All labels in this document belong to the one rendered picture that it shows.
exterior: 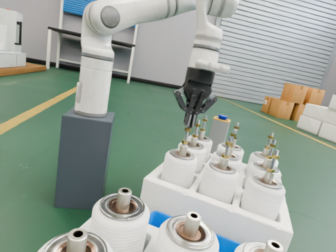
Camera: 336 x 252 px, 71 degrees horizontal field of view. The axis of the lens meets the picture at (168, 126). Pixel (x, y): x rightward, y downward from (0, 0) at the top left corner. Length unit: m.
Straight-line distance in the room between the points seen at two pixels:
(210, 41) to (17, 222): 0.71
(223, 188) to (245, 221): 0.09
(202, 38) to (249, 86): 5.68
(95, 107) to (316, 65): 6.77
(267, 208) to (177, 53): 5.28
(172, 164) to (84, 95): 0.33
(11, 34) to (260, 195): 3.84
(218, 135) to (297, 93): 3.59
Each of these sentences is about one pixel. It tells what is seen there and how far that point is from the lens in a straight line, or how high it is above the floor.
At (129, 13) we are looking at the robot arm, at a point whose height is 0.61.
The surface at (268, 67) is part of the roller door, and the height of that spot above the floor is 0.91.
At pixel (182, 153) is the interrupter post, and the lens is 0.69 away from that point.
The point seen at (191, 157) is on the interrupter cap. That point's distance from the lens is 0.69.
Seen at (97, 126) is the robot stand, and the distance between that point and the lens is 0.72.
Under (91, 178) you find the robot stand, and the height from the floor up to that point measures 0.11.
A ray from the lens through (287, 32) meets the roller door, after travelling 6.70.
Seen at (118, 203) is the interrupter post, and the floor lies 0.26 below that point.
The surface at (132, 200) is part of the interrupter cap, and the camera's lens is 0.44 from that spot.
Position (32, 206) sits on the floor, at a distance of 0.87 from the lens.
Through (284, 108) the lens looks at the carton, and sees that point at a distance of 4.49.
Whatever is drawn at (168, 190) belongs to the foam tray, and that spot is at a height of 0.17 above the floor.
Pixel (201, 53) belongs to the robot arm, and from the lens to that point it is 0.62.
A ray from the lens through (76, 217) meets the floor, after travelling 0.82.
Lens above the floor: 0.49
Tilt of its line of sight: 14 degrees down
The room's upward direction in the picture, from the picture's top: 11 degrees clockwise
